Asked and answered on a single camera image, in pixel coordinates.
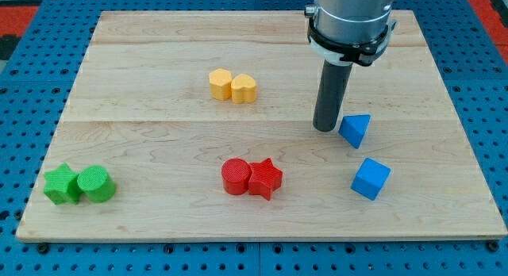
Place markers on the green star block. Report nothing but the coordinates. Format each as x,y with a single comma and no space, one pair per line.
61,185

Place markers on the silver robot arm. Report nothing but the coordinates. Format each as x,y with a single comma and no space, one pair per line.
349,31

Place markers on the wooden board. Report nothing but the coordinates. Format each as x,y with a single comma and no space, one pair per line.
141,107

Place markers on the red star block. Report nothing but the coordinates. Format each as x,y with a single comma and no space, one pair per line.
265,179

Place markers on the green cylinder block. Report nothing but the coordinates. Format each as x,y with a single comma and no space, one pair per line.
96,184

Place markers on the red cylinder block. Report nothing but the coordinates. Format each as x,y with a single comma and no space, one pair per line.
235,176

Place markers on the yellow pentagon block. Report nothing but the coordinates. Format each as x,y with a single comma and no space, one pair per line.
220,84

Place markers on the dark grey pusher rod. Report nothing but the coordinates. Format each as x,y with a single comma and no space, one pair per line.
333,83

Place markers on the blue cube block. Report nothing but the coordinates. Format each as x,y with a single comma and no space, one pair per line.
370,178

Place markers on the yellow heart block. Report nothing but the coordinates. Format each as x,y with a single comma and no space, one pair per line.
243,89

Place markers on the blue triangle block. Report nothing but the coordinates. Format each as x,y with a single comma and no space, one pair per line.
354,128

